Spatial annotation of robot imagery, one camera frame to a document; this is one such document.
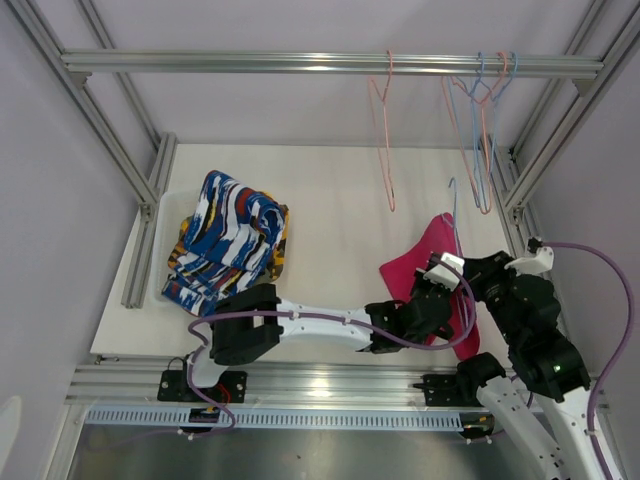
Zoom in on pink trousers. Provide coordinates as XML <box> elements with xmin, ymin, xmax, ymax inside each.
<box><xmin>379</xmin><ymin>213</ymin><xmax>480</xmax><ymax>360</ymax></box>

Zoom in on white slotted cable duct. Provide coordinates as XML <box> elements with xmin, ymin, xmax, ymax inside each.
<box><xmin>85</xmin><ymin>405</ymin><xmax>488</xmax><ymax>433</ymax></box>

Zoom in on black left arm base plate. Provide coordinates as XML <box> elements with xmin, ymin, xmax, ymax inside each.
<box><xmin>157</xmin><ymin>370</ymin><xmax>249</xmax><ymax>404</ymax></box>

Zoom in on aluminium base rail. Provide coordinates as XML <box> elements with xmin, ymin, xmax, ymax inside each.
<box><xmin>64</xmin><ymin>357</ymin><xmax>454</xmax><ymax>411</ymax></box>

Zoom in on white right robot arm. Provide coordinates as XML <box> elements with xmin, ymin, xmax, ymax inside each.
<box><xmin>455</xmin><ymin>247</ymin><xmax>621</xmax><ymax>479</ymax></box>

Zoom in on aluminium hanging rail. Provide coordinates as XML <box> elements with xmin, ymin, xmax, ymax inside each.
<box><xmin>61</xmin><ymin>49</ymin><xmax>604</xmax><ymax>80</ymax></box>

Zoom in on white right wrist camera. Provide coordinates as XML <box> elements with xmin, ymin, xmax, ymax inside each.
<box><xmin>505</xmin><ymin>237</ymin><xmax>554</xmax><ymax>275</ymax></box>

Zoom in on pink hanger of orange trousers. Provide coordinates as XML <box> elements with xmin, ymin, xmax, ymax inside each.
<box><xmin>440</xmin><ymin>51</ymin><xmax>518</xmax><ymax>215</ymax></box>

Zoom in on olive yellow camouflage trousers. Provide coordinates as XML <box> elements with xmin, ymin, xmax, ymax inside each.
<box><xmin>167</xmin><ymin>216</ymin><xmax>289</xmax><ymax>280</ymax></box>

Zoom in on light blue wire hanger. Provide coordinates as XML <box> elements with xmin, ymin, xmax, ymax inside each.
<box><xmin>442</xmin><ymin>52</ymin><xmax>493</xmax><ymax>215</ymax></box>

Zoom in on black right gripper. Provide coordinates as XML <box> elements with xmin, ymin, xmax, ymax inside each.
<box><xmin>456</xmin><ymin>250</ymin><xmax>521</xmax><ymax>345</ymax></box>

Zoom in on blue white patterned trousers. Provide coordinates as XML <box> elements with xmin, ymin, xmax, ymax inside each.
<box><xmin>162</xmin><ymin>170</ymin><xmax>289</xmax><ymax>317</ymax></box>

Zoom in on white plastic basket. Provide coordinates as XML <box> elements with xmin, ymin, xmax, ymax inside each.
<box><xmin>148</xmin><ymin>191</ymin><xmax>193</xmax><ymax>307</ymax></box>

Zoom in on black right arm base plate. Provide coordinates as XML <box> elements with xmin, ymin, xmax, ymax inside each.
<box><xmin>412</xmin><ymin>373</ymin><xmax>481</xmax><ymax>408</ymax></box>

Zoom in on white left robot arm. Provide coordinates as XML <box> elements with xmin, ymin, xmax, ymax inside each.
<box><xmin>180</xmin><ymin>276</ymin><xmax>453</xmax><ymax>401</ymax></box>

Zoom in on blue hanger of camouflage trousers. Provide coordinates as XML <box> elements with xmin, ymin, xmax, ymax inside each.
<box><xmin>481</xmin><ymin>51</ymin><xmax>520</xmax><ymax>180</ymax></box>

